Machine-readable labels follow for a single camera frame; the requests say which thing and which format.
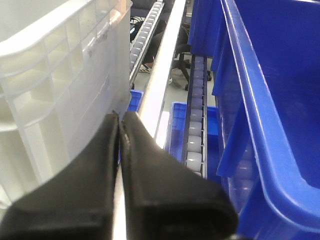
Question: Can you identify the white plastic tote bin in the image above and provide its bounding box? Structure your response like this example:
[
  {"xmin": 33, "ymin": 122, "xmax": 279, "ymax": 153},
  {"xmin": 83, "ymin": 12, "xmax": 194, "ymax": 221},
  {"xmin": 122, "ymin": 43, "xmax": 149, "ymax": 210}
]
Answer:
[{"xmin": 0, "ymin": 0, "xmax": 132, "ymax": 212}]

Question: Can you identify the blue bin on lower shelf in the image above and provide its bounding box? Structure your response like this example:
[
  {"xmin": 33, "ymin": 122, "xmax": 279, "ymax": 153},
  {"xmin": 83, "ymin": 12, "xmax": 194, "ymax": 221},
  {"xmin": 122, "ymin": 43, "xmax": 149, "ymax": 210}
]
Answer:
[{"xmin": 165, "ymin": 101, "xmax": 221, "ymax": 184}]

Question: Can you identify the roller track beside white bin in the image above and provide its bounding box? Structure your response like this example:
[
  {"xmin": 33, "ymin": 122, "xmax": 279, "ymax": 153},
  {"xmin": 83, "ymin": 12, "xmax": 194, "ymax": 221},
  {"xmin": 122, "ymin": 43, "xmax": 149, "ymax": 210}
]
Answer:
[{"xmin": 129, "ymin": 0, "xmax": 165, "ymax": 88}]

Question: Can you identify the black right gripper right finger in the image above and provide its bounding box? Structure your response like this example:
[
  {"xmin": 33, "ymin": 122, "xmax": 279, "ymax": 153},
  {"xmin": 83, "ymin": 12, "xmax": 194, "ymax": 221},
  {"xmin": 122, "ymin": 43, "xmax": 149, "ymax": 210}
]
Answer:
[{"xmin": 120, "ymin": 111, "xmax": 238, "ymax": 240}]

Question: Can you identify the white shelf divider rail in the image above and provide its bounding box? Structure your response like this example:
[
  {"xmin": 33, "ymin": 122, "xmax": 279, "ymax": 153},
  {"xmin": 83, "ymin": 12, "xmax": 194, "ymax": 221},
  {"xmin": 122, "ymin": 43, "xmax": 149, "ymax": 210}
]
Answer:
[{"xmin": 112, "ymin": 0, "xmax": 186, "ymax": 240}]

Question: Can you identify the large blue bin right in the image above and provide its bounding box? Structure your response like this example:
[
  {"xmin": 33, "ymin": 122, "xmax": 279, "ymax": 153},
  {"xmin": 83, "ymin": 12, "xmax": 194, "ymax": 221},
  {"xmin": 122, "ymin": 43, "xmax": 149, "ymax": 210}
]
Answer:
[{"xmin": 189, "ymin": 0, "xmax": 320, "ymax": 240}]

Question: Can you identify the roller track beside blue bin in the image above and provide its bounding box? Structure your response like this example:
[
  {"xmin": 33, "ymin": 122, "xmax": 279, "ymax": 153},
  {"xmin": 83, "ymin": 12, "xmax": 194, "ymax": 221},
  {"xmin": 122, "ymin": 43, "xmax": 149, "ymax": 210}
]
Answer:
[{"xmin": 182, "ymin": 55, "xmax": 208, "ymax": 179}]

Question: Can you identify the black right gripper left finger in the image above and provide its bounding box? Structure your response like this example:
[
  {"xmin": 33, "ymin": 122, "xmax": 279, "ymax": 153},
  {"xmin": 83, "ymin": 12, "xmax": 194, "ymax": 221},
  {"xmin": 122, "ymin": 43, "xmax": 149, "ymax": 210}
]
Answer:
[{"xmin": 0, "ymin": 113, "xmax": 119, "ymax": 240}]

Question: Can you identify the black office chair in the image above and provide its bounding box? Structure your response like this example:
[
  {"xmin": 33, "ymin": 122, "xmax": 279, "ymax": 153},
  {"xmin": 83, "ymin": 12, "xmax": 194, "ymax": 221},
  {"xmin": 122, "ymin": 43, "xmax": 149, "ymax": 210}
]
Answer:
[{"xmin": 171, "ymin": 23, "xmax": 213, "ymax": 91}]

